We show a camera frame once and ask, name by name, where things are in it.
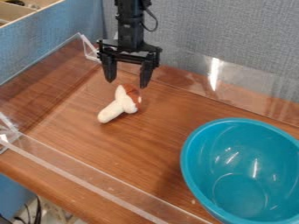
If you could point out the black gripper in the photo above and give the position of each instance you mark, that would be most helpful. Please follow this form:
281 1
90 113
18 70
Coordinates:
145 55

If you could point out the white plush mushroom red cap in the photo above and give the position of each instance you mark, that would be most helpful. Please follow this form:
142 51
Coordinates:
125 103

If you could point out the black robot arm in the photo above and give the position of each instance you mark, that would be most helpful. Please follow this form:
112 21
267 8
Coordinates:
130 22

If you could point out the blue plastic bowl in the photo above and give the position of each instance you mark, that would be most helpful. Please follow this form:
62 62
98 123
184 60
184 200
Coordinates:
240 168

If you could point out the clear acrylic left barrier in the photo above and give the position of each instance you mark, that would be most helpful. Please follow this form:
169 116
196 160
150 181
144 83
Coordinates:
20 54

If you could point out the clear acrylic barrier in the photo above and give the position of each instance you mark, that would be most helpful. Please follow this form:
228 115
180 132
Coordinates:
242 87
20 54
112 189

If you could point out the clear acrylic back barrier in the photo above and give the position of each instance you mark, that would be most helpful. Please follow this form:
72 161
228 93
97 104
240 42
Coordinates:
242 87

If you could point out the wooden shelf box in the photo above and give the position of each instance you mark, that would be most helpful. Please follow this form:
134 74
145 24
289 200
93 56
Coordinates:
14 10

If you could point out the clear acrylic front barrier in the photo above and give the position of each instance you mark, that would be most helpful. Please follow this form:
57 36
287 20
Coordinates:
112 189

